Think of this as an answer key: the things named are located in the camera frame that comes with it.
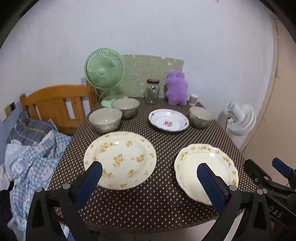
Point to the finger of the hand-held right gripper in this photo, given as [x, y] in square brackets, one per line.
[281, 165]
[253, 171]

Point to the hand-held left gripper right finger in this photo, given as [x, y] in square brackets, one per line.
[211, 185]

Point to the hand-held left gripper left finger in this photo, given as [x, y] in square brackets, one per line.
[89, 180]

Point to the scalloped yellow floral plate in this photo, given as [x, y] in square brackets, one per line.
[192, 162]

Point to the large round yellow floral plate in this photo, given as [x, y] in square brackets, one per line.
[120, 160]

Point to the grey-green ceramic bowl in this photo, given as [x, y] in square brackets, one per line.
[201, 117]
[105, 119]
[126, 107]

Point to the small white red-print plate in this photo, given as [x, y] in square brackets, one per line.
[168, 120]

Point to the brown dotted tablecloth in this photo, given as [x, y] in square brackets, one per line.
[161, 204]

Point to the white clip fan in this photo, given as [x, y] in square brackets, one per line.
[242, 118]

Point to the blue checked printed blanket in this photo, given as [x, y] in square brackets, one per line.
[34, 166]

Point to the beige door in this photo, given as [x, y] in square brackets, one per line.
[277, 104]

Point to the grey plaid pillow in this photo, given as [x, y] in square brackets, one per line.
[30, 132]

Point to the white cloth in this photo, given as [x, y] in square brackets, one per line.
[2, 176]

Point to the wooden chair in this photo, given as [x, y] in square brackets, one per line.
[53, 102]

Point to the toothpick holder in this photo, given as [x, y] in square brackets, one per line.
[193, 98]

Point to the purple plush toy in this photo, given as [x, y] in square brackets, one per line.
[177, 88]

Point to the green desk fan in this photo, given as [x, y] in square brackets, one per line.
[101, 74]

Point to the glass jar with red lid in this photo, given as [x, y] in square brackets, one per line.
[152, 92]

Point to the wall socket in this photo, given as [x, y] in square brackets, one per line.
[10, 107]

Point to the olive patterned wall panel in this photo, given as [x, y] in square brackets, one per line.
[143, 74]

